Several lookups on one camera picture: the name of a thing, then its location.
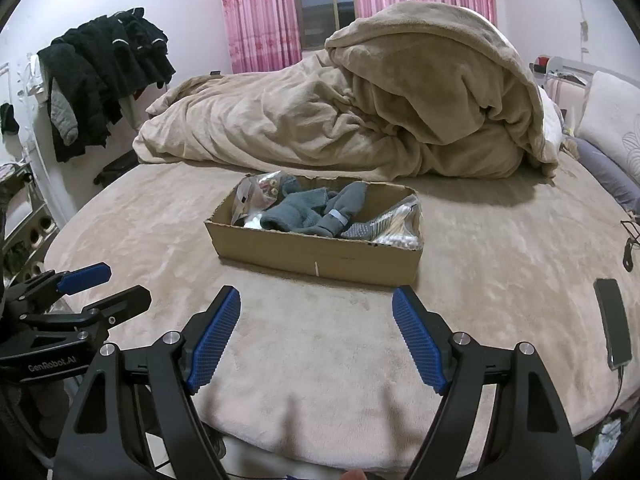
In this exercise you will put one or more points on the grey sock with dotted sole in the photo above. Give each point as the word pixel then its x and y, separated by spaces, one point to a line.
pixel 345 205

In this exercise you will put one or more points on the brown cardboard box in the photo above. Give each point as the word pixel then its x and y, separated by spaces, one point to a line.
pixel 310 260

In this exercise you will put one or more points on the grey knit sock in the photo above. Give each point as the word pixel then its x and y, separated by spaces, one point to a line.
pixel 295 212

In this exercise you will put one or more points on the crumpled plastic bag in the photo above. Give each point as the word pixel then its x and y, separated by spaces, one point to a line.
pixel 607 442

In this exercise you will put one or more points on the beige bed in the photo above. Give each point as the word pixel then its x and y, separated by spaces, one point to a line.
pixel 300 320

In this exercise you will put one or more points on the beige duvet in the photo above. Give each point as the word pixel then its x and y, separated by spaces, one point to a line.
pixel 350 110

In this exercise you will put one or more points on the dark suitcase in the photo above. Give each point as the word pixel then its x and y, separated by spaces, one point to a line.
pixel 117 167

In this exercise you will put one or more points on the black hanging clothes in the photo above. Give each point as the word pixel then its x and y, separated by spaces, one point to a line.
pixel 100 65

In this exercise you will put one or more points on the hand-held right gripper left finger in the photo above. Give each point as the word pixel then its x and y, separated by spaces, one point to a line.
pixel 215 342

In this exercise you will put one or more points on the colourful sticker packet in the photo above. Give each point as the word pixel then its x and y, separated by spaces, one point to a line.
pixel 260 192

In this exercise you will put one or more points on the grey hanging garment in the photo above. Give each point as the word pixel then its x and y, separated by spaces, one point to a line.
pixel 64 120

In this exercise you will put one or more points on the grey bed headboard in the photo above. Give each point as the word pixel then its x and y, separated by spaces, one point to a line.
pixel 570 67

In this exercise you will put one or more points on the black smartphone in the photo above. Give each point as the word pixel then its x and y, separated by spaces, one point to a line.
pixel 612 325

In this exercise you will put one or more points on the eyeglasses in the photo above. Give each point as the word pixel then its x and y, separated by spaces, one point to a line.
pixel 631 247

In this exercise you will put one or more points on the cotton swab bag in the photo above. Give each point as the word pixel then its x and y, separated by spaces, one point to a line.
pixel 400 230

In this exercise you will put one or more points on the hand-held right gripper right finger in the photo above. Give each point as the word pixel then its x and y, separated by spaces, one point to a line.
pixel 420 342

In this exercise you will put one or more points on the small black wall item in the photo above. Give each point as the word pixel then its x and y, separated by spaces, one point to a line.
pixel 8 119

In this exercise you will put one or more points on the window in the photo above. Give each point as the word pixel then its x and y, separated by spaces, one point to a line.
pixel 325 5

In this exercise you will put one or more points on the white embroidered pillow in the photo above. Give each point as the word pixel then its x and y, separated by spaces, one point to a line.
pixel 612 120

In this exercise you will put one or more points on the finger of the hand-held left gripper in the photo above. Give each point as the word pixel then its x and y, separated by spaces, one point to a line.
pixel 85 277
pixel 122 305

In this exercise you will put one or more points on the grey-blue pillow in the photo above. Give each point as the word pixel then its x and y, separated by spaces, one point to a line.
pixel 607 172

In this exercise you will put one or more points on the metal storage rack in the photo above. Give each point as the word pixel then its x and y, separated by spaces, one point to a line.
pixel 25 225

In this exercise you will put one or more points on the white socks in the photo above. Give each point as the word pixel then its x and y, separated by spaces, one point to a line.
pixel 256 221

